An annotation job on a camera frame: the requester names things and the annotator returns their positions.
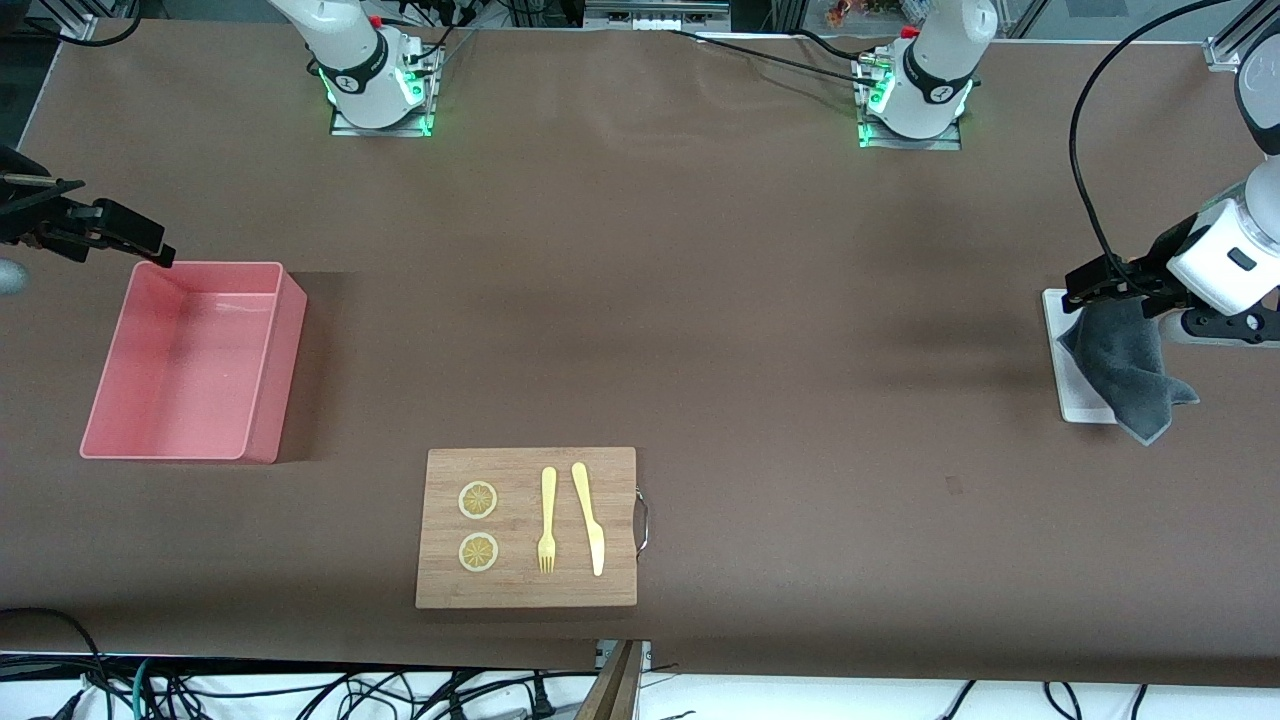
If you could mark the yellow plastic knife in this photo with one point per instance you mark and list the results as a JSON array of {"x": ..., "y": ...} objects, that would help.
[{"x": 596, "y": 550}]

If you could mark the small metal bracket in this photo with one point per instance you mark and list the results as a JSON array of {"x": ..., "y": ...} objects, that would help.
[{"x": 647, "y": 655}]

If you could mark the aluminium frame profile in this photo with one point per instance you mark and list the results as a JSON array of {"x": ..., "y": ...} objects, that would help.
[
  {"x": 1222, "y": 50},
  {"x": 78, "y": 28}
]

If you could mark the yellow lemon slice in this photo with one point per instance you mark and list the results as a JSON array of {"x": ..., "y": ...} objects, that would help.
[
  {"x": 478, "y": 552},
  {"x": 478, "y": 500}
]

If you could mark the yellow plastic fork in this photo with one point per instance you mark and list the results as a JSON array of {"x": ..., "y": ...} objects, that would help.
[{"x": 548, "y": 500}]

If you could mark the white rectangular tray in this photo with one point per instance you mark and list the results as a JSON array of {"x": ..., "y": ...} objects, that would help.
[{"x": 1078, "y": 400}]

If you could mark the dark grey cloth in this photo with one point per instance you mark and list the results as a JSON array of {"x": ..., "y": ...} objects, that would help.
[{"x": 1130, "y": 370}]

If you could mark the grey power strip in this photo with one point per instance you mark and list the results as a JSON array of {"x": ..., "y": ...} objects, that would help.
[{"x": 655, "y": 15}]

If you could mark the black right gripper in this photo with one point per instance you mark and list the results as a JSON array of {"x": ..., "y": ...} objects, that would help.
[{"x": 30, "y": 218}]

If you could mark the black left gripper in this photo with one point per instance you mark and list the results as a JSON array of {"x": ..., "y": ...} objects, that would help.
[{"x": 1159, "y": 256}]

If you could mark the pink plastic bin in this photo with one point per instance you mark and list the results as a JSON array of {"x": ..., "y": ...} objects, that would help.
[{"x": 190, "y": 370}]

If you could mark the wooden cutting board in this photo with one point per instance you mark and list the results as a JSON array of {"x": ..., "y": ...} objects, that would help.
[{"x": 610, "y": 590}]

